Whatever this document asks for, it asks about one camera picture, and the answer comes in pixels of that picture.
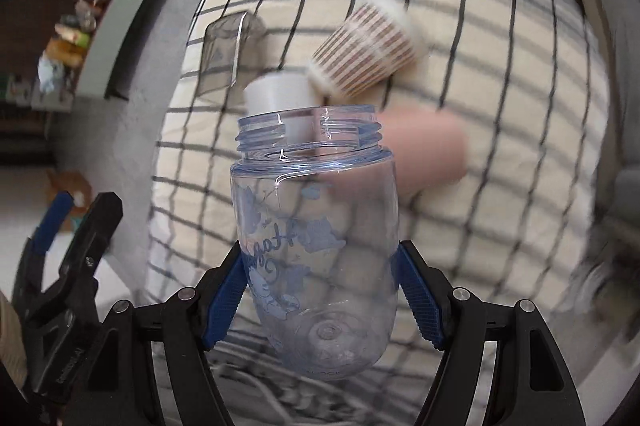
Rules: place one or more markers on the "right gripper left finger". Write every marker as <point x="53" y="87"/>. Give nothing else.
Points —
<point x="188" y="325"/>

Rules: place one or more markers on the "snack packets on cabinet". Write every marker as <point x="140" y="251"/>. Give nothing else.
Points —
<point x="66" y="51"/>

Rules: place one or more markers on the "pink plastic cup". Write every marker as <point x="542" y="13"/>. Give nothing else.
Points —
<point x="430" y="147"/>

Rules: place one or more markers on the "brown checked paper cup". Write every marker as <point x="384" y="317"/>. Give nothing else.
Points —
<point x="376" y="41"/>

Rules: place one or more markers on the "clear blue printed plastic cup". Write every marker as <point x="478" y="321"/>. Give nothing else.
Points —
<point x="317" y="216"/>

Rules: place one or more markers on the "grey white tv cabinet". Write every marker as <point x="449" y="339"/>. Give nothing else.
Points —
<point x="117" y="43"/>

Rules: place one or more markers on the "clear grey square cup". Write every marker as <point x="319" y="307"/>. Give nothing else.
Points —
<point x="234" y="53"/>

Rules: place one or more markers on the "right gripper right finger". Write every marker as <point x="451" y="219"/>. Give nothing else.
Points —
<point x="530" y="385"/>

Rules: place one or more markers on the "white plastic cup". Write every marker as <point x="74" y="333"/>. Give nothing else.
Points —
<point x="280" y="92"/>

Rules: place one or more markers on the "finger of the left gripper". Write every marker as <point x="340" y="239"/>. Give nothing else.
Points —
<point x="85" y="250"/>
<point x="51" y="222"/>

